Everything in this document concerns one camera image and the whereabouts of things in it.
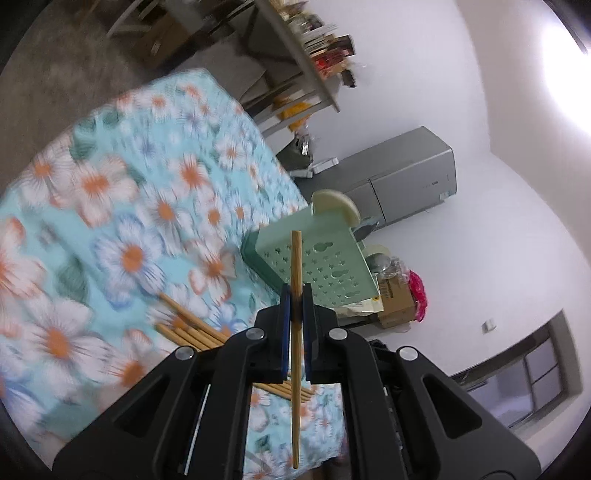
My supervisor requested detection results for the wooden chopstick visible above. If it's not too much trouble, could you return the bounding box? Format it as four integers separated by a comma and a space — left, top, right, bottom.
154, 323, 291, 399
155, 315, 291, 399
290, 230, 304, 470
158, 293, 229, 343

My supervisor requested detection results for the cream ceramic soup spoon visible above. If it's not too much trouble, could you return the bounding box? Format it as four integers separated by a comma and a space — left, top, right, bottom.
311, 189, 361, 228

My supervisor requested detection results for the green perforated utensil basket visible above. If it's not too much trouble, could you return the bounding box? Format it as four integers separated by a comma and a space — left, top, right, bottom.
240, 206, 379, 309

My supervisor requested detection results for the pink plastic bag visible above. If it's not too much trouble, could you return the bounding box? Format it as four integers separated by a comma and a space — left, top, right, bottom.
408, 270, 428, 322

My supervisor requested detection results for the floral light-blue tablecloth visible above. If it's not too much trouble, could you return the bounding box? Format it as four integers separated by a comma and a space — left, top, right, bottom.
0, 67, 349, 480

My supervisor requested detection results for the grey refrigerator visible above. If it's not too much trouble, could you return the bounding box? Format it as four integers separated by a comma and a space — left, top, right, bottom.
295, 126, 457, 227

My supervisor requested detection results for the yellow plastic bag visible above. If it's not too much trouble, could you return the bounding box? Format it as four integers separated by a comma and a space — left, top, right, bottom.
273, 97, 311, 133

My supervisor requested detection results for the white long table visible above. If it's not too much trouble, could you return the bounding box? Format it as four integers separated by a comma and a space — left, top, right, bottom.
106, 1, 339, 138

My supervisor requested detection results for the clutter pile on table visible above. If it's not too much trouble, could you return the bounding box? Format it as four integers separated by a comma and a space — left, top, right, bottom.
271, 1, 356, 88

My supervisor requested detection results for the brown cardboard box under table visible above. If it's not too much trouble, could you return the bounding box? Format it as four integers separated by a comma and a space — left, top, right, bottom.
133, 14, 190, 68

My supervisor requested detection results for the cardboard box by wall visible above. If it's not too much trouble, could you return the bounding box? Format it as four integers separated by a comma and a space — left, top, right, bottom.
378, 277, 416, 329

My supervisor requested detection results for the white wall switch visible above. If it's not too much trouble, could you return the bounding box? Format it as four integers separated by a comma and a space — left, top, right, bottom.
482, 319, 496, 333

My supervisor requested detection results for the dark window frame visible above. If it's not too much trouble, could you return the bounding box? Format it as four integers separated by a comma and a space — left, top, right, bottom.
453, 311, 582, 430

